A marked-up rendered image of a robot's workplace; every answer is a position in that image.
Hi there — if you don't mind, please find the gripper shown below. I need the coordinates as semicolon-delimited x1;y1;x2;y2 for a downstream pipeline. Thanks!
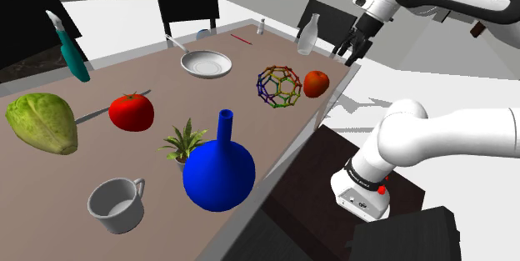
331;13;385;68

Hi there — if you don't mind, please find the clear glass bottle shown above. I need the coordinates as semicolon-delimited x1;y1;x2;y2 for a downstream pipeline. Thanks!
297;13;321;56

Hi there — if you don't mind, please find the red apple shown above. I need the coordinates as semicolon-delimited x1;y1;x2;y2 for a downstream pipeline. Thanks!
302;70;331;99

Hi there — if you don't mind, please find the red pencil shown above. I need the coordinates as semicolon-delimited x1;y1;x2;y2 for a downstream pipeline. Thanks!
230;33;253;46

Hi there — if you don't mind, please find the brown dining table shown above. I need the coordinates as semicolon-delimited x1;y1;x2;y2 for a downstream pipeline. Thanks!
0;18;362;261

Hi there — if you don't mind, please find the silver frying pan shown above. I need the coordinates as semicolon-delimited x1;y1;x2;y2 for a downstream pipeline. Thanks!
165;34;233;80

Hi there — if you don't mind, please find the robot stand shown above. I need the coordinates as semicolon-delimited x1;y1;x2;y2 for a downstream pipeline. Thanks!
262;123;427;261

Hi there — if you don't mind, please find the blue round vase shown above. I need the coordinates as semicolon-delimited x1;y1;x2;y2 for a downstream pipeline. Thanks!
182;108;257;213

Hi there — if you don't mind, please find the small potted green plant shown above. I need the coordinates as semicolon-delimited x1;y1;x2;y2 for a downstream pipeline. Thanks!
157;118;209;173

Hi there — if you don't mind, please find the red tomato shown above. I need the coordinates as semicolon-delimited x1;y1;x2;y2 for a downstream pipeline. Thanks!
107;92;155;133

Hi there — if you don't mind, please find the grey table knife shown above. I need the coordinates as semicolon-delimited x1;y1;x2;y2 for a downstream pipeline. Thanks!
74;89;153;125

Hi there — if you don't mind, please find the teal spray bottle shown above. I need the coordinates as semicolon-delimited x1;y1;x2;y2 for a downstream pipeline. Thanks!
45;9;91;83

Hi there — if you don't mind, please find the grey cup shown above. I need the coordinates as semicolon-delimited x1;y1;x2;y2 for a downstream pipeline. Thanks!
87;177;146;235

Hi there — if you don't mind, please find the green lettuce head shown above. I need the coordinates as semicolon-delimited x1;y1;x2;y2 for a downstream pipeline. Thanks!
4;92;79;156

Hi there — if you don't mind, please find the multicoloured wire polyhedron ball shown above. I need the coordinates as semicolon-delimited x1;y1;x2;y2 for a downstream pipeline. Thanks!
256;65;303;109

